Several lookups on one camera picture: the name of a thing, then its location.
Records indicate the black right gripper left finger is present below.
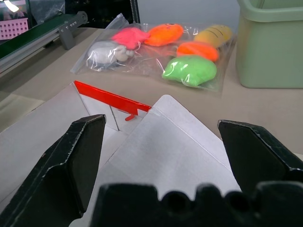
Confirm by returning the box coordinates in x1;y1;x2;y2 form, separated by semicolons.
0;114;107;227

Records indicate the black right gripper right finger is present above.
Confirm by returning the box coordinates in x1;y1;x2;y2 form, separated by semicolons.
217;120;303;196

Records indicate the white cardboard box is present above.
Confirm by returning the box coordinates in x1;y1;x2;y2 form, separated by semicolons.
0;80;242;227

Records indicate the green conveyor belt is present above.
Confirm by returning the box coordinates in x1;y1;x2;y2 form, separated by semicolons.
0;10;89;74

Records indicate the green plush toy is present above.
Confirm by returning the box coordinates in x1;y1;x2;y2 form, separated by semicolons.
161;55;217;88

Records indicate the light green plastic bin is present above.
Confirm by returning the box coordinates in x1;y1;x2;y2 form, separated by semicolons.
236;0;303;89

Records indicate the plain orange plush toy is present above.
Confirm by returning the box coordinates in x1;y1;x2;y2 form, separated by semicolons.
176;41;220;62

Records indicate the grey white plush toy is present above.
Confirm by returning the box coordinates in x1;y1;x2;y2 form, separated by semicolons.
87;41;134;65

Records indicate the yellow striped plush toy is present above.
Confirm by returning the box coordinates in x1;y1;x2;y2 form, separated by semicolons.
194;24;233;48

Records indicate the clear plastic zip bag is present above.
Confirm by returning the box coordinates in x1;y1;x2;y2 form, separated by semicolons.
70;13;238;92

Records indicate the pink perforated basket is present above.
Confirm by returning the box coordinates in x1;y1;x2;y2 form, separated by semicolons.
0;18;29;41

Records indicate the pink plush toy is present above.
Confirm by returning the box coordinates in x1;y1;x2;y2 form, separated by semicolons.
111;26;151;51

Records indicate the orange plush toy with eye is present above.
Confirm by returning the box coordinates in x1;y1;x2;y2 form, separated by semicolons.
144;23;184;47

